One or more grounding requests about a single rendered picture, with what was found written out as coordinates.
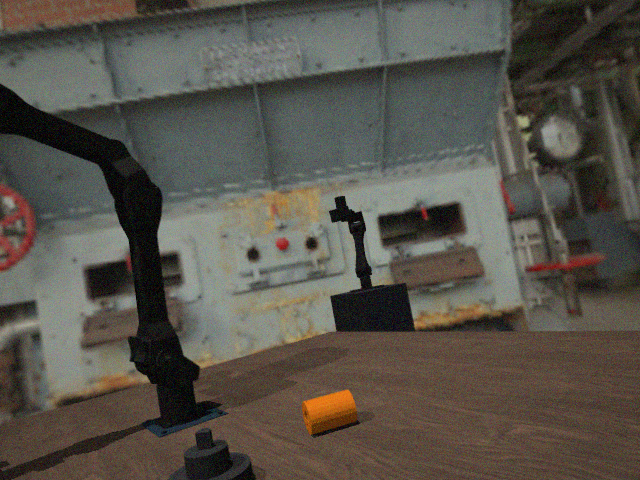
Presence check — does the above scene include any orange knob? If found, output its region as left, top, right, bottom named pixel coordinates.
left=302, top=390, right=357, bottom=435

